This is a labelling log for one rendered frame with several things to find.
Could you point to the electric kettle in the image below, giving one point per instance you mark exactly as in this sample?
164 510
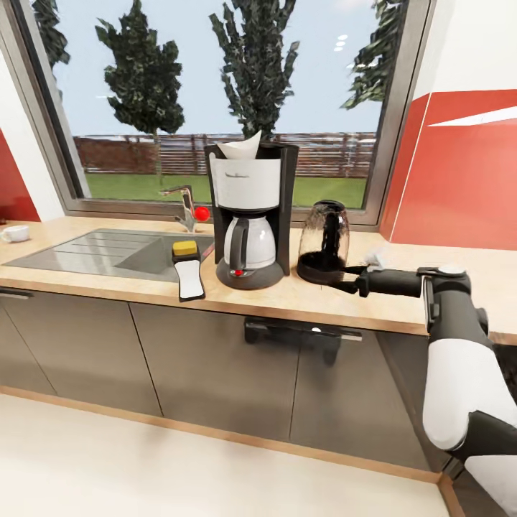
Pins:
324 243

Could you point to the bottle of coffee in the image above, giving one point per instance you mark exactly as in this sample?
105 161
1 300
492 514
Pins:
186 259

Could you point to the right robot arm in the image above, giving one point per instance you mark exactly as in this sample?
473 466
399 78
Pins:
468 410

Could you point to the paper coffee filter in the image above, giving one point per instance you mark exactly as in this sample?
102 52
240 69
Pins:
239 150

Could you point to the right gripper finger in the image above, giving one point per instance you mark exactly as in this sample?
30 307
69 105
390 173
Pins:
347 286
353 269

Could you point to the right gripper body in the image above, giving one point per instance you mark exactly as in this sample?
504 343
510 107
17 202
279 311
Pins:
386 281

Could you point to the coffee cup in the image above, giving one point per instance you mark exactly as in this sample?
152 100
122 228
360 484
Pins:
17 233

